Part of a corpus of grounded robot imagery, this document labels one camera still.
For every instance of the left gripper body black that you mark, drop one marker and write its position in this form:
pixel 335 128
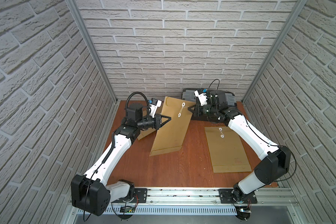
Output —
pixel 158 122

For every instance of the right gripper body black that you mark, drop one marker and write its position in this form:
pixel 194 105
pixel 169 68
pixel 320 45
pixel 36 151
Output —
pixel 207 110

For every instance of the brown kraft file bag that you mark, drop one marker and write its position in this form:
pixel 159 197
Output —
pixel 145 132
pixel 226 151
pixel 170 137

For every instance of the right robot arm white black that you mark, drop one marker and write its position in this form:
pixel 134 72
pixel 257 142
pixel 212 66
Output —
pixel 274 158

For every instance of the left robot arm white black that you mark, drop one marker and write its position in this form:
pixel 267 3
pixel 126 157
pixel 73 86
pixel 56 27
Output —
pixel 90 192

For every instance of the black grey plastic toolbox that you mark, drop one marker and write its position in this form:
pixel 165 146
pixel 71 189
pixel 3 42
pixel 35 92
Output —
pixel 221 101

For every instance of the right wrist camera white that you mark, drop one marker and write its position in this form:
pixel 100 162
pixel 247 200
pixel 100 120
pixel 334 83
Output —
pixel 201 96

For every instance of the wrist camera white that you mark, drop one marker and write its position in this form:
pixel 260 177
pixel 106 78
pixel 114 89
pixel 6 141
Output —
pixel 154 104
pixel 201 96

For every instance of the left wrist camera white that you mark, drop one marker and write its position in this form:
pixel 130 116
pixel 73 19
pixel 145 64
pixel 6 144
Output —
pixel 154 104

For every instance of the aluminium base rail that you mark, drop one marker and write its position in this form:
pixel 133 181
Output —
pixel 213 196

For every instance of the right aluminium corner post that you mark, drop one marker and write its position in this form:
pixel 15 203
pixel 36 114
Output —
pixel 298 7

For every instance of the aluminium corner post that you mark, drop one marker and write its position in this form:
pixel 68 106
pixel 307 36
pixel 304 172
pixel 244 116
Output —
pixel 298 7
pixel 90 45

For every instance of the left aluminium corner post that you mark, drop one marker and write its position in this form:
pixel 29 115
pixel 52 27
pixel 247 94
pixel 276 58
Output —
pixel 90 45

